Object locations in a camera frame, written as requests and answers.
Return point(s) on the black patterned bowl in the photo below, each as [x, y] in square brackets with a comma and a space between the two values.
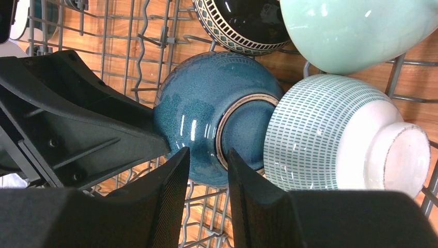
[249, 27]

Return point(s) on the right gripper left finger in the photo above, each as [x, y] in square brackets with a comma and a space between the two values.
[144, 213]

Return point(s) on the teal white dotted bowl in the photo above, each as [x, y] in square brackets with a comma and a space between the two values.
[41, 17]

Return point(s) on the light blue striped bowl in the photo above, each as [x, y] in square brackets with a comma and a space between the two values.
[332, 132]

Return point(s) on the grey wire dish rack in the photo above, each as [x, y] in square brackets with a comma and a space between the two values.
[133, 45]

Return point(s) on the dark teal glazed bowl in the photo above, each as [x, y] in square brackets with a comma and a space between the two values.
[213, 102]

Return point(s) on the mint green bowl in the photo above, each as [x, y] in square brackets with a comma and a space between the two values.
[345, 37]

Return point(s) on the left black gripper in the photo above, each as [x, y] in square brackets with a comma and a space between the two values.
[63, 126]

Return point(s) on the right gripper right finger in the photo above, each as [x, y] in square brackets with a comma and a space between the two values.
[263, 215]

